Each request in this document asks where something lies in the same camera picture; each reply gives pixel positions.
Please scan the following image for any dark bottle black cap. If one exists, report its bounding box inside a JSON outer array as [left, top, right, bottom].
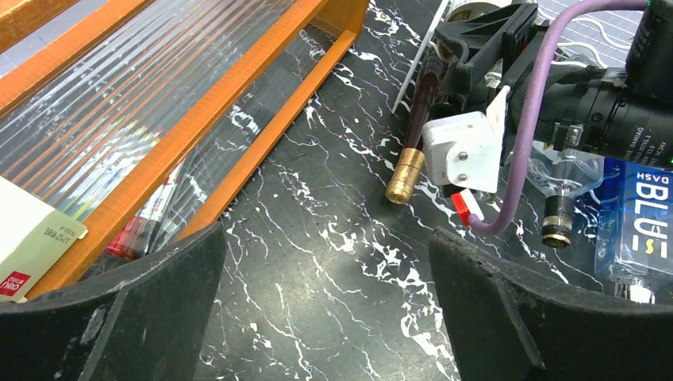
[[527, 148, 604, 249]]

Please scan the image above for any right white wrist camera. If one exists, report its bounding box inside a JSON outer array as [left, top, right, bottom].
[[421, 85, 510, 193]]

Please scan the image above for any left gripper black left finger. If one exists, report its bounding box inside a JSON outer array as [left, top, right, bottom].
[[1, 222, 226, 380]]

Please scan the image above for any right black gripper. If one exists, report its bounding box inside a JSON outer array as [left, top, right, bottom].
[[433, 2, 545, 114]]

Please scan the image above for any white red small box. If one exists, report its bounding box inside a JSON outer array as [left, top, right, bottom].
[[1, 178, 88, 302]]

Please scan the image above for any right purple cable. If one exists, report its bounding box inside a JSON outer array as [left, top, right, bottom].
[[467, 0, 650, 236]]

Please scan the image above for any blue square glass bottle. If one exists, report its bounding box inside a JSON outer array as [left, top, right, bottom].
[[594, 159, 672, 304]]

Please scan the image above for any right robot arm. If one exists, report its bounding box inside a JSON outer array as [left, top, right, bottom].
[[437, 1, 672, 170]]

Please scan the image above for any marker pen pack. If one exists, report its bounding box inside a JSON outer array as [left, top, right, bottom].
[[105, 163, 183, 260]]

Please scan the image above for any orange wooden shelf rack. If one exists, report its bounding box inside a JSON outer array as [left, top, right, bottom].
[[1, 0, 368, 300]]

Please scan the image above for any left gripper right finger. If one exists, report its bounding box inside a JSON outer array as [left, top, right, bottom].
[[429, 228, 672, 380]]

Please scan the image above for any gold capped dark bottle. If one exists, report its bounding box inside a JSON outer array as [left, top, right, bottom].
[[386, 49, 447, 204]]

